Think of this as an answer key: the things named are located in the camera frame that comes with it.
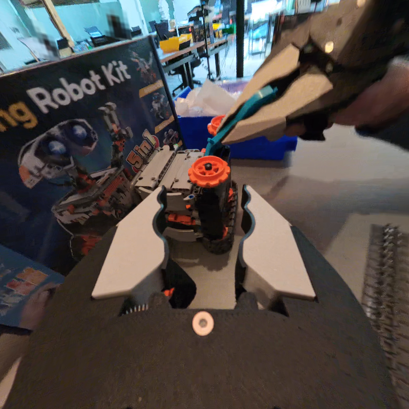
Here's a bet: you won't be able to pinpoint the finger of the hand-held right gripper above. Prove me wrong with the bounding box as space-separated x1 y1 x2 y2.
219 66 334 146
230 42 302 119

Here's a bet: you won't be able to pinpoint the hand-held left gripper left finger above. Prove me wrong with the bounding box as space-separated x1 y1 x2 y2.
92 187 170 301

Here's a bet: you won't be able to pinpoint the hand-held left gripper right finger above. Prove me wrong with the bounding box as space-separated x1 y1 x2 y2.
237 186 317 302

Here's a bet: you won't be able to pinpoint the teal plastic wrench tool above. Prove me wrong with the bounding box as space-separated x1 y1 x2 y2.
205 86 278 157

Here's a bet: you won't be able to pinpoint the blue plastic bin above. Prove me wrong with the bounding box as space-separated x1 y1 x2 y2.
176 86 298 160

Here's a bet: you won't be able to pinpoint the grey toy robot vehicle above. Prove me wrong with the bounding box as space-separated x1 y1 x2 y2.
131 115 240 255

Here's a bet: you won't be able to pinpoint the long wooden table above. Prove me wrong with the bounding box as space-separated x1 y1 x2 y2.
157 37 230 64

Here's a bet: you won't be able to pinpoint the yellow storage bin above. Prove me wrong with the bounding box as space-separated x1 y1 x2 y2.
159 35 192 53

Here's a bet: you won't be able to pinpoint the robot kit box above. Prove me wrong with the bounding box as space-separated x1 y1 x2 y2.
0 35 184 333

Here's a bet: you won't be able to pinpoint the grey track chain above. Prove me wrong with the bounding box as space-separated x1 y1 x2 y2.
361 224 409 400

